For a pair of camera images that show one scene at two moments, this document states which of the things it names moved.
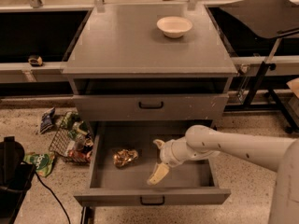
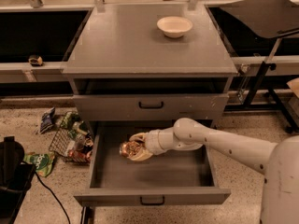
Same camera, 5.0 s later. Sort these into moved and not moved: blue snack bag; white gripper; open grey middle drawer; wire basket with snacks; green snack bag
Moved: white gripper
Not moved: blue snack bag; open grey middle drawer; green snack bag; wire basket with snacks
